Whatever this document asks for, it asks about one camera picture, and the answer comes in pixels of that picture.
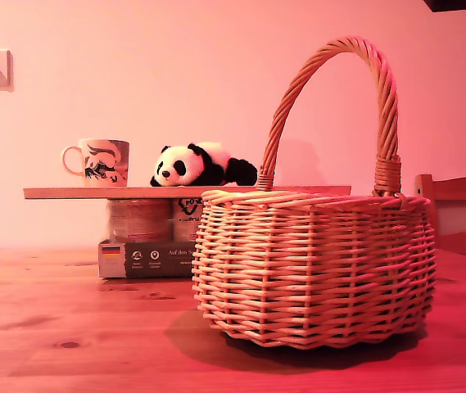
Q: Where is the white mug with dark print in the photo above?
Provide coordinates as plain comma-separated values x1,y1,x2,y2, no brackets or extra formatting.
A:
61,138,131,188

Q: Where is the wooden shelf board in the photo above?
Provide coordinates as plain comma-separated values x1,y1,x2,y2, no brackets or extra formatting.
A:
22,185,352,201

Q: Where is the dark cardboard tray with flag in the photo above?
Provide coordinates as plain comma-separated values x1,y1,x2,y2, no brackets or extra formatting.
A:
97,240,197,280

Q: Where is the stuffed panda toy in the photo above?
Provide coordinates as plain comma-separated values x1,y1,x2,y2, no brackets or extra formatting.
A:
149,142,259,188

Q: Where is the wooden chair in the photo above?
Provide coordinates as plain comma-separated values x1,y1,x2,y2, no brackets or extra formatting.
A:
414,174,466,263

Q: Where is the wicker basket with handle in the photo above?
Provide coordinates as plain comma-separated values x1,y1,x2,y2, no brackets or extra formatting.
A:
191,36,437,350

